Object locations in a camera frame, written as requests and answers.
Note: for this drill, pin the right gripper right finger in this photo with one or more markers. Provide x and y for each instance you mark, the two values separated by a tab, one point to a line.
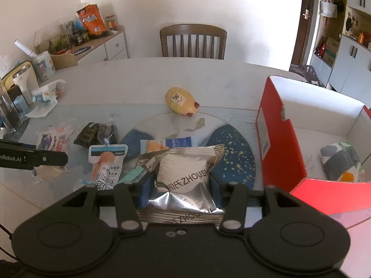
232	197

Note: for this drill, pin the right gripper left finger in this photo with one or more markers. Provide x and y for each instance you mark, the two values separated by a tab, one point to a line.
128	198

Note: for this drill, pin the silver foil snack packet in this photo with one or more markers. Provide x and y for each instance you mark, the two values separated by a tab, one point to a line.
181	192

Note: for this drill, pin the chicken breast snack packet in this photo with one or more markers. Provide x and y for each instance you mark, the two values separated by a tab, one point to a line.
107	162

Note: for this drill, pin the blue white snack packet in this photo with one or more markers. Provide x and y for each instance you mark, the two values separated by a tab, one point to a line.
147	146

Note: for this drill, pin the black snack packet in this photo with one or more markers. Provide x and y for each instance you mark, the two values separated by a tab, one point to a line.
88	136

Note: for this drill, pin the clear bag dark contents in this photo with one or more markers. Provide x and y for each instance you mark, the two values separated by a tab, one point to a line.
107	133

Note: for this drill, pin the tissue paper pack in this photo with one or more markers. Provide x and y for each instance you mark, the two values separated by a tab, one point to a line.
342	163

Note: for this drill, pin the yellow pig toy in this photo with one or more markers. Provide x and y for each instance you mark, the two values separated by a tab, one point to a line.
181	101

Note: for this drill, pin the white packet with orange print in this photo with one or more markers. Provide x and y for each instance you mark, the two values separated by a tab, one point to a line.
55	139

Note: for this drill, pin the crumpled white tissue pack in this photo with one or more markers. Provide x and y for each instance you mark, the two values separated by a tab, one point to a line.
45	98

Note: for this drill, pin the red cardboard box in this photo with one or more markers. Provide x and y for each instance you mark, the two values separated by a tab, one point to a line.
294	121

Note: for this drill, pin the white side cabinet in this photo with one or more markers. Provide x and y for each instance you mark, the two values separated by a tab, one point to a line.
112	47

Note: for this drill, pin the orange snack bag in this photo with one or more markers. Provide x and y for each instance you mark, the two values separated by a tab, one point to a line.
92	21

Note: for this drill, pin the far wooden chair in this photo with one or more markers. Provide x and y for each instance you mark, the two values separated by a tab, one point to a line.
193	41

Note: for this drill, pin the brown door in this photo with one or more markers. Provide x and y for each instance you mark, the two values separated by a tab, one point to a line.
302	33

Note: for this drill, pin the hanging grey bag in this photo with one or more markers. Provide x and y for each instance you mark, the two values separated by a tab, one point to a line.
328	9

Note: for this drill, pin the white wall cabinets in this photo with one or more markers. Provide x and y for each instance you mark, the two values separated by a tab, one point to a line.
341	57

